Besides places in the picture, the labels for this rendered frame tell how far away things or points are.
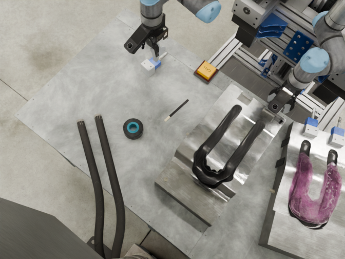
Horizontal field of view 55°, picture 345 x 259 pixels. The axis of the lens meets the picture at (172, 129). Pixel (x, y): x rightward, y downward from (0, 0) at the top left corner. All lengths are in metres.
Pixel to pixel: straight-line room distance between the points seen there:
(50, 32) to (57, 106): 1.30
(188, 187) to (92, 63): 0.68
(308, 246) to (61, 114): 1.05
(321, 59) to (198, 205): 0.63
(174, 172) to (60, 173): 1.11
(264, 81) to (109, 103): 1.15
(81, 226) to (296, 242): 1.30
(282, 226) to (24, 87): 1.89
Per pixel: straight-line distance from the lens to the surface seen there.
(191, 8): 1.10
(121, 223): 1.14
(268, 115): 1.37
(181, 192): 1.22
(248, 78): 2.20
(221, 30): 2.63
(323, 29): 1.25
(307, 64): 1.13
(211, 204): 1.23
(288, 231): 1.24
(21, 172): 2.28
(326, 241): 1.29
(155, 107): 1.38
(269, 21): 1.56
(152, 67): 1.41
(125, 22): 1.61
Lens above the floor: 2.06
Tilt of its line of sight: 70 degrees down
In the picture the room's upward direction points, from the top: 8 degrees clockwise
